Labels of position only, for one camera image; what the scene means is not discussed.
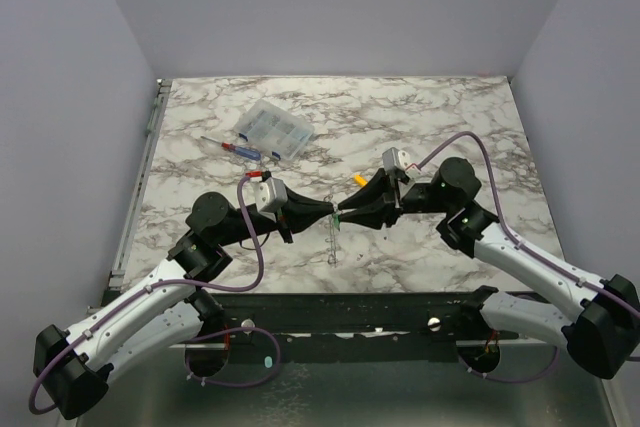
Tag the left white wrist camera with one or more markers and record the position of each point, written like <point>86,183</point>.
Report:
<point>270,196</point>

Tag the yellow handled screwdriver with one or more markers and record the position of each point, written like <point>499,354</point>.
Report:
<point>360,180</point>

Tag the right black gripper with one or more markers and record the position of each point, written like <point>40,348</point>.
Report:
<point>393,198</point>

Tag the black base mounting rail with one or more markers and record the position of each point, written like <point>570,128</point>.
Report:
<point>348,328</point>

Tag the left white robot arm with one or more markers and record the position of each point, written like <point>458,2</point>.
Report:
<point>173,303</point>

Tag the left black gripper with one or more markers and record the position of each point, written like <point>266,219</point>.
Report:
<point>301,212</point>

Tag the left aluminium side rail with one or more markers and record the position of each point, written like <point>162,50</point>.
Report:
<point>151,136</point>

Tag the blue red screwdriver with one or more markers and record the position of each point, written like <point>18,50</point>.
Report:
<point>244,152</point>

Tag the green capped key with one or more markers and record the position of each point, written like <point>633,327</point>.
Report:
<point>335,218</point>

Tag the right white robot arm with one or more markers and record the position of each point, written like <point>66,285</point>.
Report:
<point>595,320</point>

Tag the clear plastic parts box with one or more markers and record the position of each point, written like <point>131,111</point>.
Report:
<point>273,130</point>

